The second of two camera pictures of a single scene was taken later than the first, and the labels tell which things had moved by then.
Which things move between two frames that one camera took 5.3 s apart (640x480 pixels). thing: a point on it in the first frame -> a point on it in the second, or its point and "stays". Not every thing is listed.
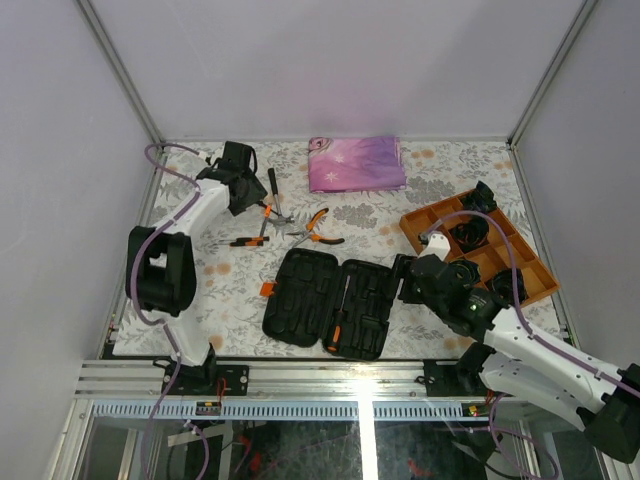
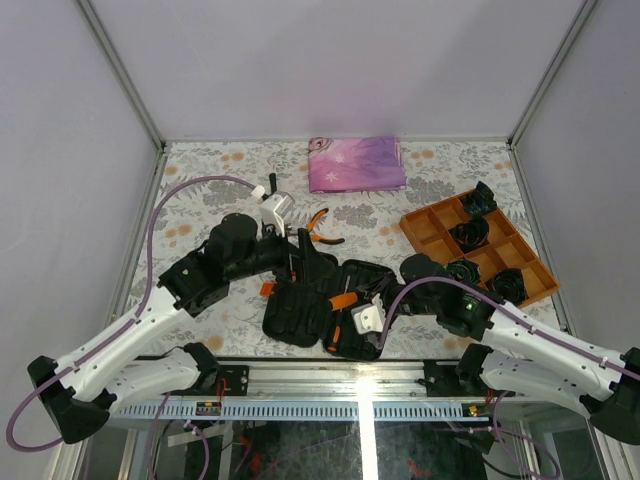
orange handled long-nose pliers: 314,237 stays
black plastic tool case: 316,299 stays
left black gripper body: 251,193 -> 274,254
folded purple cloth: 355,164 stays
